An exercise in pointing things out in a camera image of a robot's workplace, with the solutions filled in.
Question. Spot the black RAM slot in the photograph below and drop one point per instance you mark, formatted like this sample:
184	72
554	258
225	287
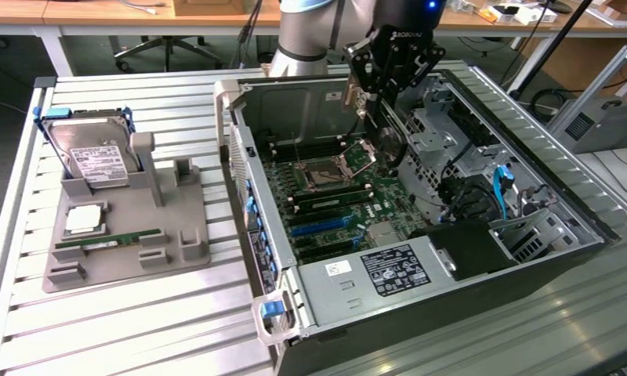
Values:
308	150
333	189

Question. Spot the open black PC case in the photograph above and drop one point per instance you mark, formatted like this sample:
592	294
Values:
450	313

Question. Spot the metal socket cover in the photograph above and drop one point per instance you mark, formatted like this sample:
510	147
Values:
351	149

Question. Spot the grey power supply unit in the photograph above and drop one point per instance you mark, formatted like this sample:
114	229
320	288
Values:
333	297

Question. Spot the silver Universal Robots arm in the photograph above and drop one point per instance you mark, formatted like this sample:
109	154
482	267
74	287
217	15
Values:
300	39

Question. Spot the silver CPU chip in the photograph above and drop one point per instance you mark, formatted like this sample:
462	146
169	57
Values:
82	218

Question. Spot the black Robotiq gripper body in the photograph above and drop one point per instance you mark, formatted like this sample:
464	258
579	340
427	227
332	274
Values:
402	15

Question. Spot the thin metal locking lever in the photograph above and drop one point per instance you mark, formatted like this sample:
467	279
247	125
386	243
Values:
295	152

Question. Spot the metal disk bay bracket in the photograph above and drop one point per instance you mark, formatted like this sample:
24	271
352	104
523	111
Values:
543	235

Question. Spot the aluminium profile frame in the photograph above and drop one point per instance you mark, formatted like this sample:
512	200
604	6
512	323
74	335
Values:
606	78

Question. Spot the black RAM stick with label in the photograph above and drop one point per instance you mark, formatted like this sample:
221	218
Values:
328	203

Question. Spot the CPU socket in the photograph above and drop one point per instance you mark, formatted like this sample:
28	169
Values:
324	174

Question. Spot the black and white box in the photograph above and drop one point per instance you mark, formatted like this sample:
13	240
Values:
502	11

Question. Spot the graphics card with black fan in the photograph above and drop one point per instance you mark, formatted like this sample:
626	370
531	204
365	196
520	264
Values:
388	141

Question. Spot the green motherboard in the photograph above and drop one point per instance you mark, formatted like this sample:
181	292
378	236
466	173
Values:
382	196

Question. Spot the black stand pole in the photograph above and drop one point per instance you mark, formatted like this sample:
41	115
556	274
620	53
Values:
552	43

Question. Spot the black office chair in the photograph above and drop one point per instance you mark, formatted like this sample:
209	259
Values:
167	47

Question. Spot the black expansion slot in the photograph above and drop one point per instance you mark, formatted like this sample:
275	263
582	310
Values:
328	254
325	242
316	217

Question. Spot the blue expansion slot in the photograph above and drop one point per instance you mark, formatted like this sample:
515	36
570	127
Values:
321	226

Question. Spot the grey parts rack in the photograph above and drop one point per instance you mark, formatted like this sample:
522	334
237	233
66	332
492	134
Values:
131	219

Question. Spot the hard disk in blue carrier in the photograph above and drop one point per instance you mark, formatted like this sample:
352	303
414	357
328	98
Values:
93	156

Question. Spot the orange small box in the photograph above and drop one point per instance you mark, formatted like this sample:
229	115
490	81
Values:
486	15

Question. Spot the long wooden desk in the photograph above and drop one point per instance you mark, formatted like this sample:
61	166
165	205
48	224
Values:
30	11

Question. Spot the green RAM stick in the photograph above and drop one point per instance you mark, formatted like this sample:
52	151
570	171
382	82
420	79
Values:
114	239

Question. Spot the black plastic shroud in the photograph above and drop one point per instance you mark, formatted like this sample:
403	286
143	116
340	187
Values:
470	250

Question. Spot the grey computer tower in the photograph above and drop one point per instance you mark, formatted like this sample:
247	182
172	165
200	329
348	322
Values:
600	125

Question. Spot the perforated metal disk bay cage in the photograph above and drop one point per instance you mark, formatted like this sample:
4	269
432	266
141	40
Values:
450	156

